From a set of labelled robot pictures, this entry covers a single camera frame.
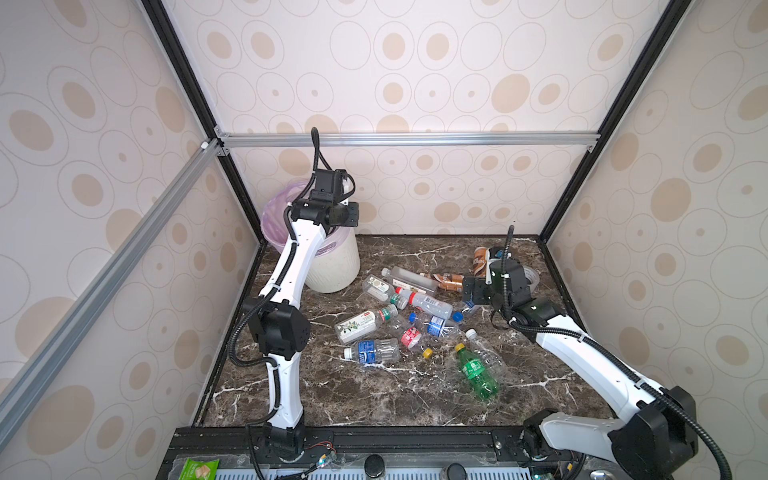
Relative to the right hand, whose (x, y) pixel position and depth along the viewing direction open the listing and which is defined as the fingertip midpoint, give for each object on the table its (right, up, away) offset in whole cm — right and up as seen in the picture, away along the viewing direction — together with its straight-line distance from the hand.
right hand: (480, 278), depth 82 cm
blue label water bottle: (0, -9, +14) cm, 17 cm away
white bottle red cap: (-13, -9, +13) cm, 21 cm away
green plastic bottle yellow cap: (-2, -25, -1) cm, 25 cm away
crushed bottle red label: (-19, -17, +5) cm, 26 cm away
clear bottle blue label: (-30, -21, +2) cm, 36 cm away
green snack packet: (-69, -44, -14) cm, 83 cm away
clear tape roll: (+26, 0, +24) cm, 35 cm away
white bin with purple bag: (-41, +4, +6) cm, 42 cm away
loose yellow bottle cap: (-14, -22, +3) cm, 26 cm away
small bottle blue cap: (-11, -14, +8) cm, 20 cm away
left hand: (-34, +21, +2) cm, 40 cm away
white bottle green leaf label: (-33, -14, +8) cm, 37 cm away
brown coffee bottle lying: (-5, -2, +18) cm, 18 cm away
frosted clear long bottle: (-19, -1, +23) cm, 30 cm away
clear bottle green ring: (-27, -5, +15) cm, 32 cm away
